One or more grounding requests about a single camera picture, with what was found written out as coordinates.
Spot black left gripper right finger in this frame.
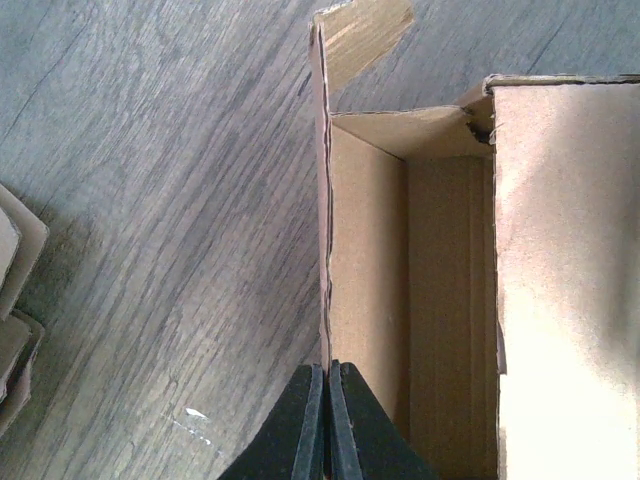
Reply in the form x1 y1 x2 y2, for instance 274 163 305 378
328 360 438 480

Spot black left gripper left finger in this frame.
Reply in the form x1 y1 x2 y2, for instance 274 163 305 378
220 364 324 480

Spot brown cardboard box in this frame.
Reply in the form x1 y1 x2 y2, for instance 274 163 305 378
310 1 639 479

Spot stack of flat cardboard boxes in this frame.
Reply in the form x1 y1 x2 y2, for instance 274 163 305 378
1 187 49 432

